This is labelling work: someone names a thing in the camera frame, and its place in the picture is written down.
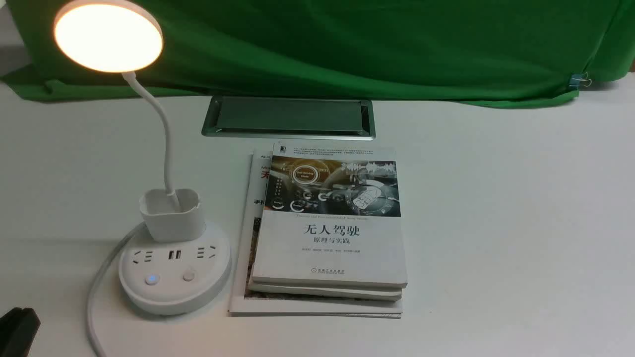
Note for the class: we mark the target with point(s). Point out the white desk lamp with base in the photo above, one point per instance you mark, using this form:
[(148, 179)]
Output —
[(175, 261)]

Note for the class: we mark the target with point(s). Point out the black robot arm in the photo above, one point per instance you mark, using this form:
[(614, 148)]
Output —
[(18, 328)]

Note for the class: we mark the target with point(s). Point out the top white book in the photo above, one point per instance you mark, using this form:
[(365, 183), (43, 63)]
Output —
[(331, 217)]

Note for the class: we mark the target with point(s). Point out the white book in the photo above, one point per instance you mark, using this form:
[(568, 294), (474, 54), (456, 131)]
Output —
[(255, 290), (331, 217)]

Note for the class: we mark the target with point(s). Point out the middle white book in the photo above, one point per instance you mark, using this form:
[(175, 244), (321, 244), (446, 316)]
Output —
[(255, 290)]

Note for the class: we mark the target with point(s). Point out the bottom thin magazine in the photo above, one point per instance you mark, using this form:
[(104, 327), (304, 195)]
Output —
[(244, 302)]

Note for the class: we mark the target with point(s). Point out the green backdrop cloth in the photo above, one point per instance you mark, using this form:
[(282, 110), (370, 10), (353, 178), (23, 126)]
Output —
[(507, 54)]

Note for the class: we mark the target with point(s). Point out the blue binder clip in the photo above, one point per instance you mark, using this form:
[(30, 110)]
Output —
[(581, 80)]

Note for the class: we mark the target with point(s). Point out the silver desk cable hatch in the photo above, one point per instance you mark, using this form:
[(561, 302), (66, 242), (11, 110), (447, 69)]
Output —
[(285, 118)]

